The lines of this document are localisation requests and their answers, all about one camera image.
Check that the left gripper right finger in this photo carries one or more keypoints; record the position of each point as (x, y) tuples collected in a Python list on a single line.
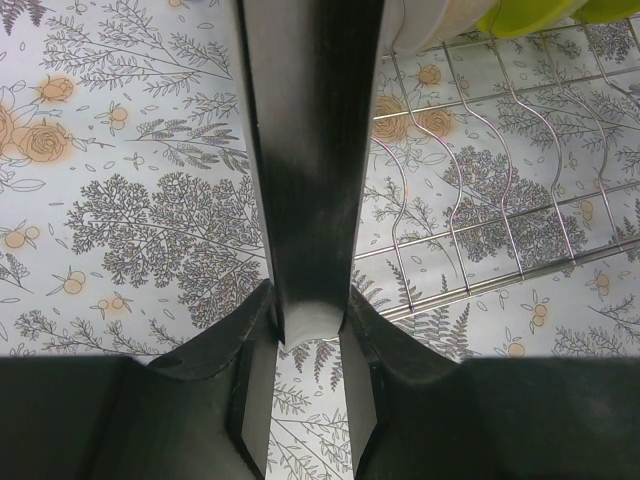
[(415, 414)]

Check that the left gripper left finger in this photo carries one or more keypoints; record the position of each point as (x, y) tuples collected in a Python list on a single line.
[(200, 411)]

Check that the lime green bowl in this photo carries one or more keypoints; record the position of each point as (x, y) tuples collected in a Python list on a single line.
[(514, 18), (604, 11)]

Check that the steel two-tier dish rack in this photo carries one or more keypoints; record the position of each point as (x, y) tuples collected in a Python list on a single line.
[(306, 72)]

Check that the floral table mat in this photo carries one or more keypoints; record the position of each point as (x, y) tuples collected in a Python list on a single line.
[(130, 222)]

